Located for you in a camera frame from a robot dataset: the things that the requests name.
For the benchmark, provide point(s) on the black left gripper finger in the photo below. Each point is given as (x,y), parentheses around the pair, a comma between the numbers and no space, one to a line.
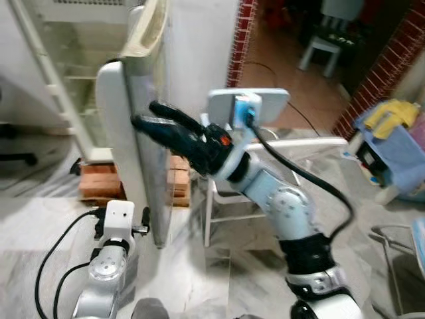
(145,218)

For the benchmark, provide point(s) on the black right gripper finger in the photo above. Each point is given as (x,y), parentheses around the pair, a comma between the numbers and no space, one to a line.
(174,116)
(163,131)

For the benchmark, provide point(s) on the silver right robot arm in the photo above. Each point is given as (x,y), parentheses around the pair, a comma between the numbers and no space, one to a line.
(285,206)

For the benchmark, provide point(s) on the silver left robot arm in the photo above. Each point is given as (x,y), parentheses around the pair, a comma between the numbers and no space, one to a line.
(106,269)

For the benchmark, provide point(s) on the white fridge cabinet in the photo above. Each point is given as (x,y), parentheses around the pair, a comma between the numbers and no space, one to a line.
(66,40)

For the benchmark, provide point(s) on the white plastic chair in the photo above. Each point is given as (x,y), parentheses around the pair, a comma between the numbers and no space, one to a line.
(272,106)

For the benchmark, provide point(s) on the grey robot left leg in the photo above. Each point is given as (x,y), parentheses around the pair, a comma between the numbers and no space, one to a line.
(149,311)

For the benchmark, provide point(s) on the white oval table top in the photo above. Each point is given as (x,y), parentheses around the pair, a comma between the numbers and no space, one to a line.
(312,145)

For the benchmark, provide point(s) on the colourful patterned board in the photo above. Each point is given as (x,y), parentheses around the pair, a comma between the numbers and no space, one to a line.
(420,242)

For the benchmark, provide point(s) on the blue cloth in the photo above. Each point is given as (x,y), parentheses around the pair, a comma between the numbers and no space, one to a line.
(405,166)

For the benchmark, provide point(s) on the yellow cloth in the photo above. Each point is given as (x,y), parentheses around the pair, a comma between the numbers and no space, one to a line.
(392,113)

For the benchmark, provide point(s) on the white stool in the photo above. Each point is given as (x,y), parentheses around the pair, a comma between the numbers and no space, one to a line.
(325,45)

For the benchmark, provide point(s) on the black box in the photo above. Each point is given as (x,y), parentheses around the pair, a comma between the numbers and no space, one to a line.
(372,163)

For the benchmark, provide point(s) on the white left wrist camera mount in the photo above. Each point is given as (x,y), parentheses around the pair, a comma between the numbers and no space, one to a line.
(119,216)

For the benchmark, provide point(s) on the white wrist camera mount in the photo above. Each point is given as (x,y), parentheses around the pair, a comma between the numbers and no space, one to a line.
(119,216)
(232,167)

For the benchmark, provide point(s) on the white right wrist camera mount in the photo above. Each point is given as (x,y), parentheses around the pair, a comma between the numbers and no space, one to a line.
(232,167)

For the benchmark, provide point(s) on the grey metal frame stand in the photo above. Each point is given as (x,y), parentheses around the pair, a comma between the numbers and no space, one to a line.
(385,229)

